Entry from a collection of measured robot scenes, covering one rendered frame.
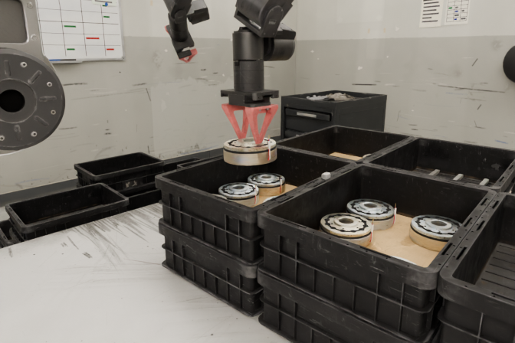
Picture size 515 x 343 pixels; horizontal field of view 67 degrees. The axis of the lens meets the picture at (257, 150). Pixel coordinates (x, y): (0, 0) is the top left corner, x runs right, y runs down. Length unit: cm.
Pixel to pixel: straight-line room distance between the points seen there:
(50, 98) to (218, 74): 380
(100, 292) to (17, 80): 49
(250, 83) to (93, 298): 55
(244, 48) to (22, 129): 37
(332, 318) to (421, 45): 385
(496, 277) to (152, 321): 62
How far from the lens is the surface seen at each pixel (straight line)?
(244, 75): 71
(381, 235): 86
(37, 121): 64
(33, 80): 63
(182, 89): 412
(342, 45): 482
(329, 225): 81
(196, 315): 83
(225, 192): 97
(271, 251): 69
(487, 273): 80
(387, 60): 451
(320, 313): 67
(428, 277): 56
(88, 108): 372
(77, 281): 100
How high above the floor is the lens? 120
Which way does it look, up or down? 15 degrees down
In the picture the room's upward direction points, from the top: straight up
